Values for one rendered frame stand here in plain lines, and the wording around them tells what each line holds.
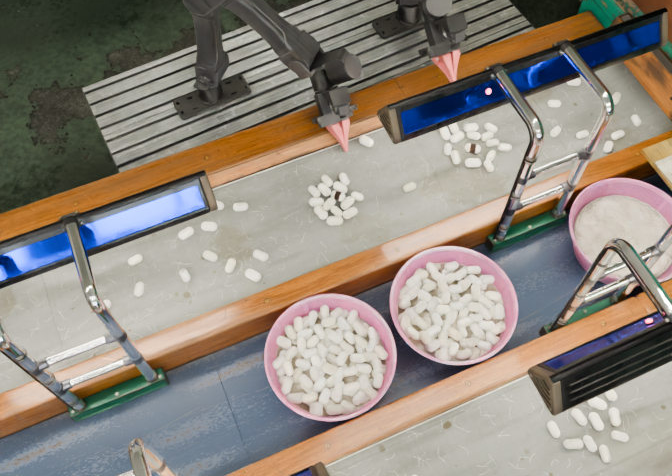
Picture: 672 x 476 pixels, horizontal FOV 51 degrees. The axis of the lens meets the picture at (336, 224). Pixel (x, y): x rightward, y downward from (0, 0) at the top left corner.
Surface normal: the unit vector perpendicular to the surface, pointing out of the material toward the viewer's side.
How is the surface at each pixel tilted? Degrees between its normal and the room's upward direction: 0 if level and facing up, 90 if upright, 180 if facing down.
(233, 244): 0
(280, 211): 0
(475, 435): 0
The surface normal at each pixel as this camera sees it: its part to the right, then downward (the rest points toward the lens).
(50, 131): -0.01, -0.50
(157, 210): 0.33, 0.41
